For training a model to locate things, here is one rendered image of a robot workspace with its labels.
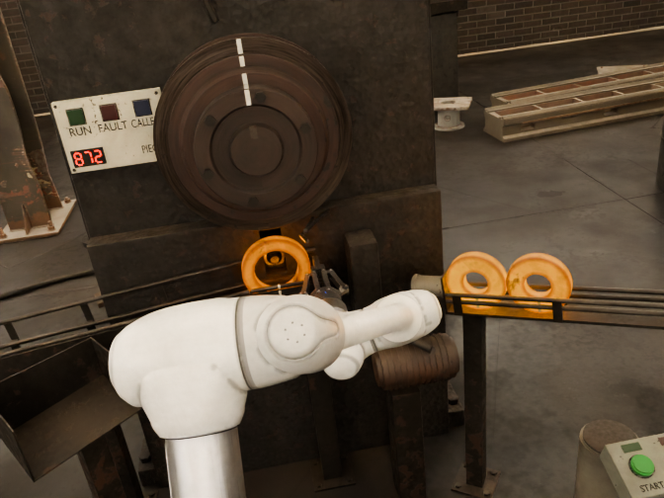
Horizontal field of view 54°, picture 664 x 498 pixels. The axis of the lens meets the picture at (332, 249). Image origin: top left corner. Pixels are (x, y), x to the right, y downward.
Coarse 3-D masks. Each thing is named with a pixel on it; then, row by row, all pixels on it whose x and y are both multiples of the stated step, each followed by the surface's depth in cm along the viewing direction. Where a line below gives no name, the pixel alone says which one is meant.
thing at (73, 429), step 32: (64, 352) 155; (96, 352) 159; (0, 384) 146; (32, 384) 151; (64, 384) 157; (96, 384) 160; (0, 416) 135; (32, 416) 153; (64, 416) 152; (96, 416) 150; (128, 416) 148; (32, 448) 144; (64, 448) 143; (96, 448) 152; (96, 480) 155
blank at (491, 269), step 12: (468, 252) 165; (480, 252) 163; (456, 264) 165; (468, 264) 163; (480, 264) 162; (492, 264) 160; (456, 276) 166; (492, 276) 162; (504, 276) 161; (456, 288) 168; (468, 288) 168; (492, 288) 163; (504, 288) 162; (480, 300) 166; (492, 300) 165
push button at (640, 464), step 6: (636, 456) 120; (642, 456) 120; (630, 462) 120; (636, 462) 120; (642, 462) 120; (648, 462) 120; (636, 468) 119; (642, 468) 119; (648, 468) 119; (642, 474) 118; (648, 474) 118
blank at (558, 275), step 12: (516, 264) 157; (528, 264) 156; (540, 264) 154; (552, 264) 153; (516, 276) 159; (528, 276) 157; (552, 276) 154; (564, 276) 153; (516, 288) 160; (528, 288) 161; (552, 288) 156; (564, 288) 154; (540, 312) 160
